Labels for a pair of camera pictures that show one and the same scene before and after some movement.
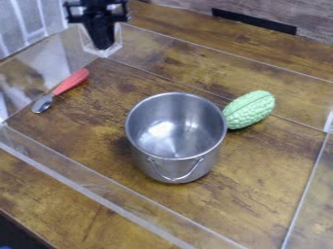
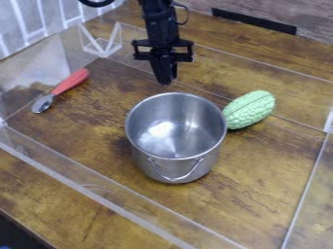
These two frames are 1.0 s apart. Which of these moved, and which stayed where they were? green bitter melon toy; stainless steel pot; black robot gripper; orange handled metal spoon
Moved: black robot gripper
Stayed: stainless steel pot; green bitter melon toy; orange handled metal spoon
